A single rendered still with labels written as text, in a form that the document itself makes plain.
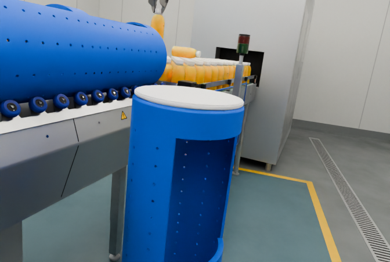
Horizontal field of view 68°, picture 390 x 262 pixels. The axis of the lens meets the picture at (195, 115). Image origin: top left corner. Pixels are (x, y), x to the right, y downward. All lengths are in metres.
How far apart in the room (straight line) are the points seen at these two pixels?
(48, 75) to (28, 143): 0.18
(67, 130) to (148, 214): 0.36
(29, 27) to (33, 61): 0.08
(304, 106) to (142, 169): 4.94
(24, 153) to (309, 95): 5.03
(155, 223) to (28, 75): 0.46
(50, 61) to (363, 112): 5.31
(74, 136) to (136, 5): 5.21
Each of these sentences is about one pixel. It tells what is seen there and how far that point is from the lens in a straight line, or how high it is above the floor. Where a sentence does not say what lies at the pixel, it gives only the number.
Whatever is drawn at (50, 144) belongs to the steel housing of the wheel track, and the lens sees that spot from 0.87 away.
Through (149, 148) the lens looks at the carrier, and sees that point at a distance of 0.65.
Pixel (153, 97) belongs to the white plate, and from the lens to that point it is 0.63.
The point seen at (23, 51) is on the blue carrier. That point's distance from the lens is 0.77.
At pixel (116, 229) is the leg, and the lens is 1.67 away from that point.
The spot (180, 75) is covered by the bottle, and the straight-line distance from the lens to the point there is 1.44.
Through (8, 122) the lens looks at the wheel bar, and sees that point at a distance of 0.81.
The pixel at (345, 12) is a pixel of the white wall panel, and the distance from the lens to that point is 5.57.
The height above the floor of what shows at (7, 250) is 0.25.
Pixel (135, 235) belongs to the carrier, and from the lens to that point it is 0.78.
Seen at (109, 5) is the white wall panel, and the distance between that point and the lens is 6.27.
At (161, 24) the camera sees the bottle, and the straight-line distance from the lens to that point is 1.51.
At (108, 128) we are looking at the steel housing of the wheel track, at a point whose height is 0.86.
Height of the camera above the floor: 1.14
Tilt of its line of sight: 13 degrees down
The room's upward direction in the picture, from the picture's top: 7 degrees clockwise
